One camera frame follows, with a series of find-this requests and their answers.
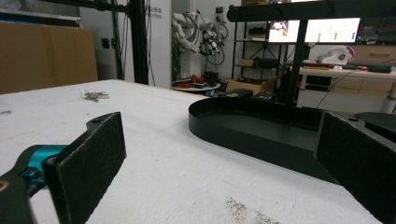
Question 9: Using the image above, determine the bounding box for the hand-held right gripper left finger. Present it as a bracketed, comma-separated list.
[0, 111, 128, 224]

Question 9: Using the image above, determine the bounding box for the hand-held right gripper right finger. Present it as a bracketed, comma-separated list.
[316, 111, 396, 224]

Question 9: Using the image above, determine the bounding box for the bunch of metal keys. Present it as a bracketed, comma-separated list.
[80, 90, 111, 103]

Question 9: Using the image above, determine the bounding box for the black key rack with tray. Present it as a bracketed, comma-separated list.
[188, 0, 396, 184]

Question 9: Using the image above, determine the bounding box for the white office desk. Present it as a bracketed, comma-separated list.
[296, 66, 396, 115]

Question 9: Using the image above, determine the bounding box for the brown cardboard sheet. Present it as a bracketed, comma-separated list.
[0, 21, 99, 95]

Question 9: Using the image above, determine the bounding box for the dark computer monitor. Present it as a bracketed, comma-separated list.
[356, 16, 396, 46]

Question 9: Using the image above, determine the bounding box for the open cardboard box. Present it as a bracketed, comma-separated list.
[224, 74, 285, 96]

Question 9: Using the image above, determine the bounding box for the lit computer monitor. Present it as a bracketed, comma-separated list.
[268, 17, 361, 44]

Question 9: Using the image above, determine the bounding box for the small round white table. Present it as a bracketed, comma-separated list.
[171, 81, 222, 93]

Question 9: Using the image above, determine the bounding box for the black metal stand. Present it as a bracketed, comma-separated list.
[39, 0, 149, 86]

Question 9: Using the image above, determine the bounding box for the black metal shelf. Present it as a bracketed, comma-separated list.
[231, 21, 289, 80]

